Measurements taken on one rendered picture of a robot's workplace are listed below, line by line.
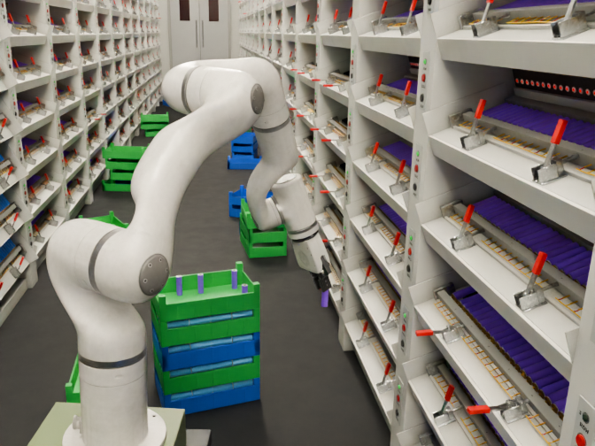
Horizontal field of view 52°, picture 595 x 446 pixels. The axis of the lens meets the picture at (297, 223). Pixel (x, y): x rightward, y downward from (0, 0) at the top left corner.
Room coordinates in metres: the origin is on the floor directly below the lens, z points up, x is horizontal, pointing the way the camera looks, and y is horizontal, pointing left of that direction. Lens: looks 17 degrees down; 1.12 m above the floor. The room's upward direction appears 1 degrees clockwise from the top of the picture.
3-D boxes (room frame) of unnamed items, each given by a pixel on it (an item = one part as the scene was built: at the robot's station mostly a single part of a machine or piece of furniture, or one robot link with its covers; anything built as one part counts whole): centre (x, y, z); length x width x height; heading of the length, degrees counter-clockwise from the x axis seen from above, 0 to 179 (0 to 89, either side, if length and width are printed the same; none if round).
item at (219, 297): (1.71, 0.28, 0.36); 0.30 x 0.20 x 0.08; 112
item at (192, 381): (1.71, 0.28, 0.12); 0.30 x 0.20 x 0.08; 112
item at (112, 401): (0.98, 0.34, 0.47); 0.19 x 0.19 x 0.18
